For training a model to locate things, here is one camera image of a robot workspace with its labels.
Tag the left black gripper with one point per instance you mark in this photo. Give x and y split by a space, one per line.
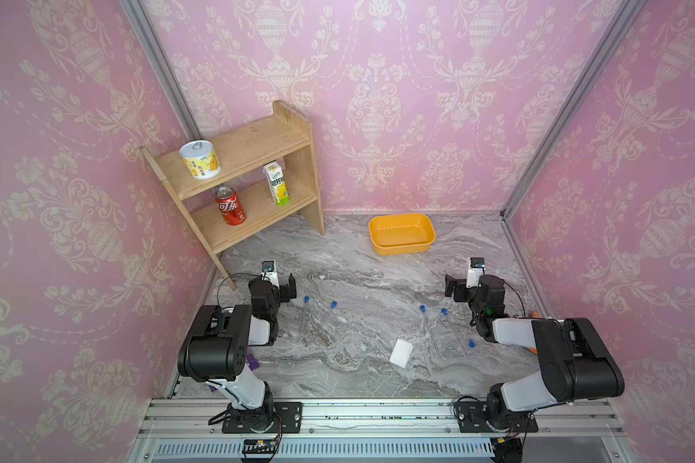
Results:
286 288

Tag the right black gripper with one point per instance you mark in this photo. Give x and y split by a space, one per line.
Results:
456 286

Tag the test tube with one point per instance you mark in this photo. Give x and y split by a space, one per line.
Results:
428 328
303 313
467 324
449 322
325 321

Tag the yellow plastic basin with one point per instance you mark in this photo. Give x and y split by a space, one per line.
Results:
401 234

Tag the white wiping cloth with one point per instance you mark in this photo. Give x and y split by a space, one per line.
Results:
401 353

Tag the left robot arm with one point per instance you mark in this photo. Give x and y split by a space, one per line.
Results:
215 351

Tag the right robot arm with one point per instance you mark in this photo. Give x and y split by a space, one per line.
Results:
574 363

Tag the purple tissue pack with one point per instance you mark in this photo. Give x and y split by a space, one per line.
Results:
252 363

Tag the orange snack bag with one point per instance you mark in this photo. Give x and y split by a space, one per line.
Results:
534 314

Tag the red cola can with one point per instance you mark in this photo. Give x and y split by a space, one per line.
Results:
229 205

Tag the wooden two-tier shelf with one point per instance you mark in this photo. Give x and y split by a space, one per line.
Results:
286 135

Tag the green white juice carton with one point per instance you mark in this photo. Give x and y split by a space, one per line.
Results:
276 183

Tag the yellow white tin can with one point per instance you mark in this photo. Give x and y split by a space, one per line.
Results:
200 159

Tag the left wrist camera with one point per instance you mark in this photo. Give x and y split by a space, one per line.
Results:
269 272

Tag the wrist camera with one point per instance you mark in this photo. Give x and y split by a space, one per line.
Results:
269 272
475 270

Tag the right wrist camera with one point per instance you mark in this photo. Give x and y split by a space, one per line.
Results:
475 270

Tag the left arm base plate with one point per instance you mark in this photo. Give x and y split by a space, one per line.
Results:
278 417

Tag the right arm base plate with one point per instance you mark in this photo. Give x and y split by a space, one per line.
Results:
478 417

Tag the aluminium front rail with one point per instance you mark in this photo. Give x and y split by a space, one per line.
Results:
379 430

